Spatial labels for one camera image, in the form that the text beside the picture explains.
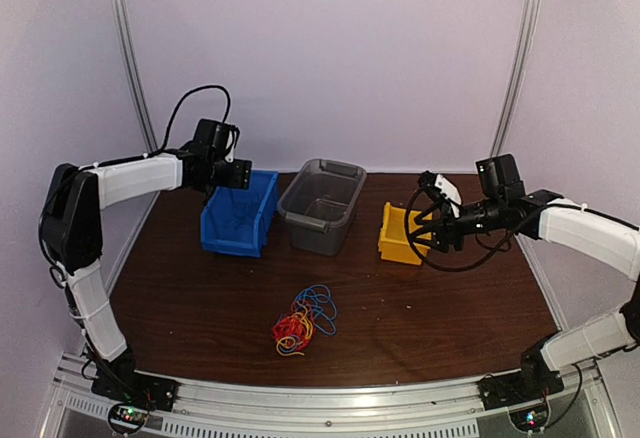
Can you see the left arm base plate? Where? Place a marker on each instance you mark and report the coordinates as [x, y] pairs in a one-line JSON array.
[[149, 392]]

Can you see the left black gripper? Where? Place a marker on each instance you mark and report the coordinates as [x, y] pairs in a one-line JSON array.
[[240, 178]]

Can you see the blue plastic bin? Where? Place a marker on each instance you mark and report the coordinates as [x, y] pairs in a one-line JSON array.
[[236, 222]]

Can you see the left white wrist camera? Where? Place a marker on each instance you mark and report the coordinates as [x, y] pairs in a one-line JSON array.
[[232, 141]]

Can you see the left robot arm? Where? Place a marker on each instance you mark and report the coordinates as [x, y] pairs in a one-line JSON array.
[[71, 236]]

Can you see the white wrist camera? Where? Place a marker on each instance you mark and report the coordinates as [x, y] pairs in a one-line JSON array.
[[232, 141], [442, 192]]

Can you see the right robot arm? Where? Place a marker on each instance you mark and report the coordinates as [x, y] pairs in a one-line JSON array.
[[540, 215]]

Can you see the right aluminium frame post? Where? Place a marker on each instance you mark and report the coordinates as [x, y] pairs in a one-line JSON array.
[[524, 42]]

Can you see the yellow plastic bin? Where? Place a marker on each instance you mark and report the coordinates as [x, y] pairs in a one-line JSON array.
[[393, 245]]

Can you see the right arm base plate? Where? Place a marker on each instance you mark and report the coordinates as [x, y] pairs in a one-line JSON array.
[[514, 388]]

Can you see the aluminium front rail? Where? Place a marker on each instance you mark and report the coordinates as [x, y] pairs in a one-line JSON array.
[[450, 408]]

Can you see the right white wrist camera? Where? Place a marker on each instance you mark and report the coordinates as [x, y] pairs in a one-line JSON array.
[[442, 192]]

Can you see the grey transparent plastic tub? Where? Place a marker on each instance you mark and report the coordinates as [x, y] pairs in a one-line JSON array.
[[319, 205]]

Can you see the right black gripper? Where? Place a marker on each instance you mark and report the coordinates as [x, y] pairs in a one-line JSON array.
[[444, 228]]

